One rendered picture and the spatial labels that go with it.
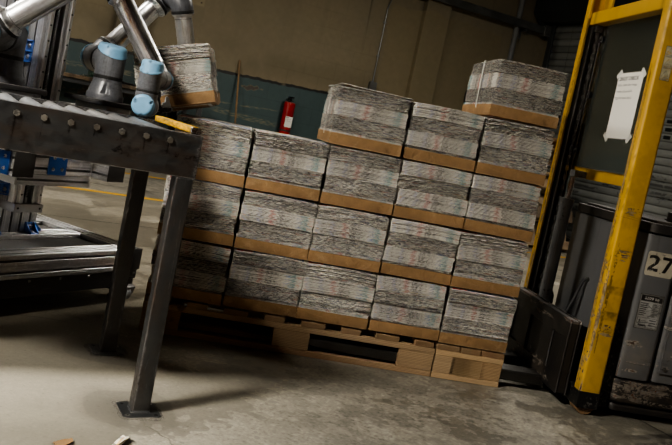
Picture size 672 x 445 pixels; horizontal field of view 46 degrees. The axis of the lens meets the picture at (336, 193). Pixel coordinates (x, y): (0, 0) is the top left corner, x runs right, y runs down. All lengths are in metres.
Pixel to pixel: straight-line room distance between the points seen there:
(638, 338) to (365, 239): 1.14
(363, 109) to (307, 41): 7.33
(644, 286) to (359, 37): 7.83
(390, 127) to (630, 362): 1.32
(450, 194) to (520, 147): 0.33
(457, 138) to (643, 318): 1.01
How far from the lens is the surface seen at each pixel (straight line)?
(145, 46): 2.87
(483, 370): 3.32
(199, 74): 3.03
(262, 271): 3.06
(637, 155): 3.18
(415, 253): 3.12
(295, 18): 10.28
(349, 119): 3.02
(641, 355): 3.39
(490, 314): 3.26
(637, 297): 3.32
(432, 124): 3.09
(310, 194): 3.02
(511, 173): 3.18
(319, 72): 10.41
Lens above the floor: 0.90
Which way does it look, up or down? 5 degrees down
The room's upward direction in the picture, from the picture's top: 12 degrees clockwise
